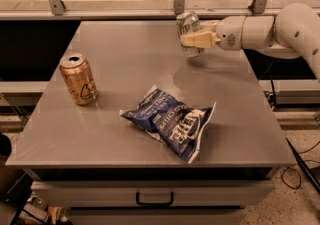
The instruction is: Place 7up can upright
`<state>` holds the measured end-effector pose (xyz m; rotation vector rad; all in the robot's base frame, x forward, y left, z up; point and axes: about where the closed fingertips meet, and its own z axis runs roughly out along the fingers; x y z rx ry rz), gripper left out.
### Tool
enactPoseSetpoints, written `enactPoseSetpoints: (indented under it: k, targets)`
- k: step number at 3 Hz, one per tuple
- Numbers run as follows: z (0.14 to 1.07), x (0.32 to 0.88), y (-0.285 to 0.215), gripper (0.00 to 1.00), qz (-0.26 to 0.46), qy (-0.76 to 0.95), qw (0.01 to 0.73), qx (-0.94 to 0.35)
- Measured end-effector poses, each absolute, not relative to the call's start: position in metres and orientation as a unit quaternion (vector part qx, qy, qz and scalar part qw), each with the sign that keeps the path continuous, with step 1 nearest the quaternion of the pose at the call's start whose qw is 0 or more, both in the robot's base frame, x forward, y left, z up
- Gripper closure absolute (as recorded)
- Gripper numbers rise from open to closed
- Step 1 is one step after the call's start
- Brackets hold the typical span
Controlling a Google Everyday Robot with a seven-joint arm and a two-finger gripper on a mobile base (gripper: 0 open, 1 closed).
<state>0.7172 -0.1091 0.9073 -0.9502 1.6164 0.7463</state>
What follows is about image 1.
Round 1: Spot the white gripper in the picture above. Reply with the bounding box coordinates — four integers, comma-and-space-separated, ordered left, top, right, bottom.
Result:
180, 16, 246, 51

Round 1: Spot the silver green 7up can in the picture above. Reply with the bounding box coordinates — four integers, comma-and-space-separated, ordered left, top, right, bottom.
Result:
176, 11, 204, 58

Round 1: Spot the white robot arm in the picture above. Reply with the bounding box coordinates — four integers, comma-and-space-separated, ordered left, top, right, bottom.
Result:
177, 3, 320, 80

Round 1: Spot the gold soda can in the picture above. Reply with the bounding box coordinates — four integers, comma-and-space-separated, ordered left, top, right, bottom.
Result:
59, 53, 98, 105

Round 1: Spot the blue chip bag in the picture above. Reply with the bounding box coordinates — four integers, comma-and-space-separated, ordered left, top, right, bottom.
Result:
120, 86, 216, 164

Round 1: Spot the clutter under table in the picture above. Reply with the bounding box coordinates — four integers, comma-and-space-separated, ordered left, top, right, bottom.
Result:
0, 170, 74, 225

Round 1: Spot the grey drawer with black handle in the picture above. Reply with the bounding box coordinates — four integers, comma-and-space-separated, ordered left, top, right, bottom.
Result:
32, 180, 274, 208

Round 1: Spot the black cable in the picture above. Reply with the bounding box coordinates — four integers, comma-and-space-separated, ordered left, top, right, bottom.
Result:
263, 57, 320, 197

